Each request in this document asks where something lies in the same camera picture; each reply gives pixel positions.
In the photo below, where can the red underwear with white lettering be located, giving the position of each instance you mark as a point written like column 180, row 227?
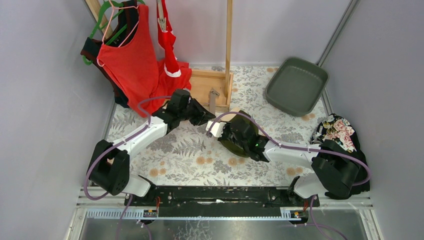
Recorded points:
column 166, row 41

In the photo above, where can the red tank top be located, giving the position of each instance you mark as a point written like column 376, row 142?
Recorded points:
column 134, row 68

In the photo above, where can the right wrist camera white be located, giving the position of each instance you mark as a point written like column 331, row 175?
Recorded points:
column 214, row 129

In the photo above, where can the wooden clip hanger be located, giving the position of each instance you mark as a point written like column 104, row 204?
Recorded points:
column 213, row 96
column 161, row 19

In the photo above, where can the green plastic hanger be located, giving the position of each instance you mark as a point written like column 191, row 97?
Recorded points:
column 127, row 15

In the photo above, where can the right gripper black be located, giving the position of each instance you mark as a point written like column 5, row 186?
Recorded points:
column 228, row 131

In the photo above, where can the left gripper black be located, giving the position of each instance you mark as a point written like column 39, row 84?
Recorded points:
column 194, row 110

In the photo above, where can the grey plastic bin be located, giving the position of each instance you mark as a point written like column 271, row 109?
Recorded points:
column 296, row 86

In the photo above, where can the olive green underwear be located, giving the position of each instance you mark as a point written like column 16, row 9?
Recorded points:
column 228, row 116

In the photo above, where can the floral table cloth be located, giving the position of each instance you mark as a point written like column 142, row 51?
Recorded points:
column 186, row 156

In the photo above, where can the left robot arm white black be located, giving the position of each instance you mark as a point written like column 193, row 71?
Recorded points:
column 109, row 166

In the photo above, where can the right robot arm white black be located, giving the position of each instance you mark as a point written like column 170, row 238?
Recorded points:
column 338, row 168

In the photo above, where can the wooden clothes rack stand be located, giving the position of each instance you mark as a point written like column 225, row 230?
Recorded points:
column 203, row 80

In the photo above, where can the dark striped garment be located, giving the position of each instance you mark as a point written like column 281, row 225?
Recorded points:
column 119, row 96

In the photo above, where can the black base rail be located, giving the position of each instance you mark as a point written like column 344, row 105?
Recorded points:
column 220, row 201

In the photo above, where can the black floral garment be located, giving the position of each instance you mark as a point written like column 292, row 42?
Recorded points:
column 339, row 130

